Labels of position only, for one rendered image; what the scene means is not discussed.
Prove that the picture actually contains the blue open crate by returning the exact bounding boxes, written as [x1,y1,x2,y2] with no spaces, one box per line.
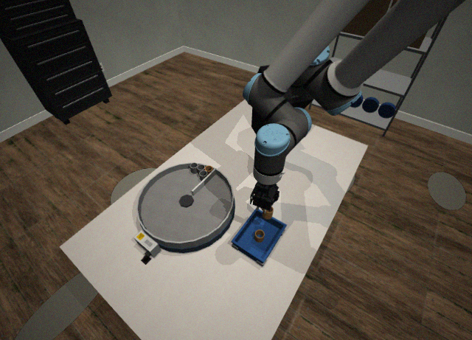
[231,209,285,266]

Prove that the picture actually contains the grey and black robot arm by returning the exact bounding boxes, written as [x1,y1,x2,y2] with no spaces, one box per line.
[243,0,465,185]

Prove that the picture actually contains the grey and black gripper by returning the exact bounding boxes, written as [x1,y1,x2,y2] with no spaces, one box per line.
[250,182,280,214]

